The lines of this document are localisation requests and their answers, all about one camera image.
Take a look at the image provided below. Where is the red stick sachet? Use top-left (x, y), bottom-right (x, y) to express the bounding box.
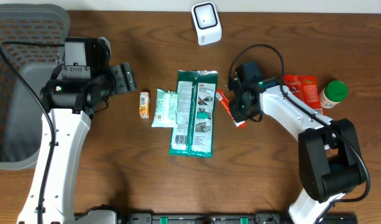
top-left (216, 89), bottom-right (246, 129)

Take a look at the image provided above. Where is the orange tissue pack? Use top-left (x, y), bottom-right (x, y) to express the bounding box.
top-left (139, 91), bottom-right (150, 119)

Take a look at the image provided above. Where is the light green wipes pack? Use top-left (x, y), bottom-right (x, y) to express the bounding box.
top-left (152, 89), bottom-right (178, 128)

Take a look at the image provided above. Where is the red snack packet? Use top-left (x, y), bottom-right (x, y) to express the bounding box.
top-left (283, 75), bottom-right (325, 115)

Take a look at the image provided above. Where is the green lid seasoning jar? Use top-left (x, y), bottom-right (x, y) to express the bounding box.
top-left (319, 80), bottom-right (349, 109)

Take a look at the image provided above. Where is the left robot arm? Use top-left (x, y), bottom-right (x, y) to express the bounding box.
top-left (17, 109), bottom-right (91, 223)

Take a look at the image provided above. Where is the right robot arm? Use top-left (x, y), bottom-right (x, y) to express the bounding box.
top-left (227, 78), bottom-right (370, 223)

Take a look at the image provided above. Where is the white barcode scanner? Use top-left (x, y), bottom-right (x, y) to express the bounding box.
top-left (191, 1), bottom-right (223, 45)

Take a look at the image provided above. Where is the grey plastic mesh basket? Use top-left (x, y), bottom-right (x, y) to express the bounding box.
top-left (0, 4), bottom-right (70, 170)

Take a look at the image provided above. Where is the left black cable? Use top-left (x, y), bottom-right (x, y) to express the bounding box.
top-left (0, 40), bottom-right (65, 224)

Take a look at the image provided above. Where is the black cable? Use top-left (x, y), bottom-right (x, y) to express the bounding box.
top-left (227, 44), bottom-right (371, 224)
top-left (0, 40), bottom-right (65, 224)

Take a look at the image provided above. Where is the right black cable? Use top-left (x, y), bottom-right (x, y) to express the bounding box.
top-left (227, 44), bottom-right (371, 224)

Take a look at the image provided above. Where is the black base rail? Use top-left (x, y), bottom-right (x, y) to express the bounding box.
top-left (75, 212), bottom-right (359, 224)

